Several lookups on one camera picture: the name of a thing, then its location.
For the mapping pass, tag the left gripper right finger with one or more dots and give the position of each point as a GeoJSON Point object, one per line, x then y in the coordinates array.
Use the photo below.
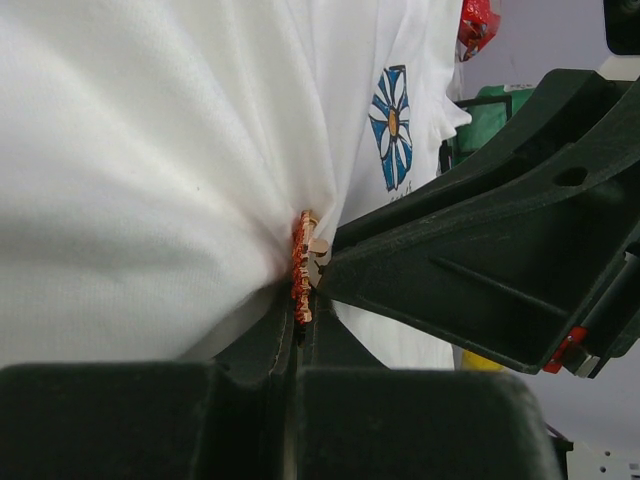
{"type": "Point", "coordinates": [356, 419]}

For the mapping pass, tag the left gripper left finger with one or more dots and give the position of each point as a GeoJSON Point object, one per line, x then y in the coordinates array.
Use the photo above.
{"type": "Point", "coordinates": [222, 418]}

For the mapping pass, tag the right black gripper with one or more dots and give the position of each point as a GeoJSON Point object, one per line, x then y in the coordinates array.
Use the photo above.
{"type": "Point", "coordinates": [538, 274]}

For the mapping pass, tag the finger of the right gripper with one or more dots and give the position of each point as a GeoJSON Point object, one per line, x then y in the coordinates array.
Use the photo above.
{"type": "Point", "coordinates": [564, 106]}

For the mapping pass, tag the red maple leaf brooch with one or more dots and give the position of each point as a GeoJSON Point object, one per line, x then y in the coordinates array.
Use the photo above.
{"type": "Point", "coordinates": [306, 246]}

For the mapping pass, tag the white t-shirt daisy print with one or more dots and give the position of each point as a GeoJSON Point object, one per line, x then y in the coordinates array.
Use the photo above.
{"type": "Point", "coordinates": [155, 156]}

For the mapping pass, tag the yellow Lays chips bag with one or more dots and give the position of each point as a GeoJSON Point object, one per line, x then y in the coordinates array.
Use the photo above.
{"type": "Point", "coordinates": [471, 361]}

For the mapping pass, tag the red candy bag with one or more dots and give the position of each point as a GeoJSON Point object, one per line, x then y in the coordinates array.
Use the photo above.
{"type": "Point", "coordinates": [479, 23]}

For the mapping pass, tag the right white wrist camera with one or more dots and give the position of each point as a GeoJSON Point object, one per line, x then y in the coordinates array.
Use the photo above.
{"type": "Point", "coordinates": [621, 26]}

